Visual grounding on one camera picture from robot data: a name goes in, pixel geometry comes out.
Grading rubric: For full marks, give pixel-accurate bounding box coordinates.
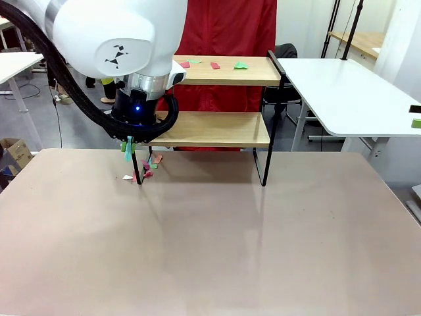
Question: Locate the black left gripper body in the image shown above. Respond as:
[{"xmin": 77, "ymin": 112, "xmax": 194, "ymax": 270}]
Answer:
[{"xmin": 111, "ymin": 87, "xmax": 161, "ymax": 128}]

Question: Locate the teal chenille duster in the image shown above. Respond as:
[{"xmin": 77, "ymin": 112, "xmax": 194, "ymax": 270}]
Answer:
[{"xmin": 123, "ymin": 136, "xmax": 134, "ymax": 163}]

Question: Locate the person in yellow apron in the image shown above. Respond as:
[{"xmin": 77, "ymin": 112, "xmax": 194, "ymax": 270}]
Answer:
[{"xmin": 86, "ymin": 76, "xmax": 116, "ymax": 105}]

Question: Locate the large white table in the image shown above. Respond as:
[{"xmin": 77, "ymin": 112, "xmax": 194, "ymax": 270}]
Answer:
[{"xmin": 278, "ymin": 57, "xmax": 421, "ymax": 162}]

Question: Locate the light wooden table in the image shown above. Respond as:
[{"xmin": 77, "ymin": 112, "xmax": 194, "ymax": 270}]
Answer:
[{"xmin": 328, "ymin": 31, "xmax": 386, "ymax": 60}]

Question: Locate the black light stand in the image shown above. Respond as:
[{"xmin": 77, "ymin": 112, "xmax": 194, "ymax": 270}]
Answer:
[{"xmin": 341, "ymin": 0, "xmax": 364, "ymax": 61}]

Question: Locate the cardboard box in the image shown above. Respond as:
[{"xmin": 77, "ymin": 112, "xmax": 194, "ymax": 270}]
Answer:
[{"xmin": 0, "ymin": 138, "xmax": 34, "ymax": 180}]

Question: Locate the black tripod stand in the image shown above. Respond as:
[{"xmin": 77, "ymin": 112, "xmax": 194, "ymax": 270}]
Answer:
[{"xmin": 321, "ymin": 0, "xmax": 341, "ymax": 59}]

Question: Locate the small white table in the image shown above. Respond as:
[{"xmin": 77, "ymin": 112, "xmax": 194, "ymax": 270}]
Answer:
[{"xmin": 0, "ymin": 51, "xmax": 45, "ymax": 115}]

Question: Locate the person in red jacket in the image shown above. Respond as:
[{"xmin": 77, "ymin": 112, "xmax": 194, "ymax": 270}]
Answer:
[{"xmin": 157, "ymin": 0, "xmax": 276, "ymax": 152}]

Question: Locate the black chair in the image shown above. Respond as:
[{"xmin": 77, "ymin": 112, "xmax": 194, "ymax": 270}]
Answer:
[{"xmin": 262, "ymin": 43, "xmax": 302, "ymax": 122}]

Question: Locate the black braided cable bundle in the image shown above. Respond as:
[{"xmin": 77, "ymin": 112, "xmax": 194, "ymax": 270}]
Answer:
[{"xmin": 0, "ymin": 5, "xmax": 180, "ymax": 146}]

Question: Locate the black floor cable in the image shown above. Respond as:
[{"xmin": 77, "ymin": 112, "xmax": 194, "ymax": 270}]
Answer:
[{"xmin": 49, "ymin": 82, "xmax": 64, "ymax": 149}]

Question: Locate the grey metal rail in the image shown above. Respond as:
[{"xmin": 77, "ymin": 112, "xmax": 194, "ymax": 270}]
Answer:
[{"xmin": 405, "ymin": 184, "xmax": 421, "ymax": 228}]

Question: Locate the black frame wooden shelf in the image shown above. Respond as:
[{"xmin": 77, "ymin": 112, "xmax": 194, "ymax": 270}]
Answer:
[{"xmin": 131, "ymin": 49, "xmax": 287, "ymax": 187}]

